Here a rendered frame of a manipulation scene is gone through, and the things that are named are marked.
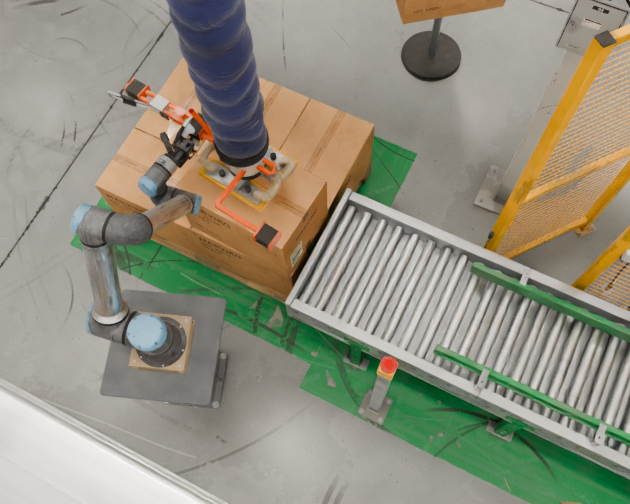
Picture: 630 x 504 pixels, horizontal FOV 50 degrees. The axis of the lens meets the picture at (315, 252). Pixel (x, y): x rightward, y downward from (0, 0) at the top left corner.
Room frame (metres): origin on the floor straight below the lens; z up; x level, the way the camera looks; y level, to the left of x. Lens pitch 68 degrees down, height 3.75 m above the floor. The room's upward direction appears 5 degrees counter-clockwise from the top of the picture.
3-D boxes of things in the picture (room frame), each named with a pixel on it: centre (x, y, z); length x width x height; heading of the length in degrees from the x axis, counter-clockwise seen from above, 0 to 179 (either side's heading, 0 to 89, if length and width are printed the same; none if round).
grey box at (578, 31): (1.70, -1.13, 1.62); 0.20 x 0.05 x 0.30; 59
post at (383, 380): (0.58, -0.26, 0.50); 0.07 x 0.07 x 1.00; 59
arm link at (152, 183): (1.40, 0.65, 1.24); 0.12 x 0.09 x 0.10; 142
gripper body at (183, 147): (1.53, 0.54, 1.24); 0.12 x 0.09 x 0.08; 142
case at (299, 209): (1.49, 0.28, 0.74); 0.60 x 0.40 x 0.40; 55
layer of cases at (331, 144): (1.90, 0.38, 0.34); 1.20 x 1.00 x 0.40; 59
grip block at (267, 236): (1.10, 0.19, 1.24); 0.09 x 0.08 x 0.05; 142
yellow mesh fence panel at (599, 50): (1.40, -1.26, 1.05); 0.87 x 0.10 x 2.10; 111
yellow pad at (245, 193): (1.41, 0.32, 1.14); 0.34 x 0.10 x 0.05; 52
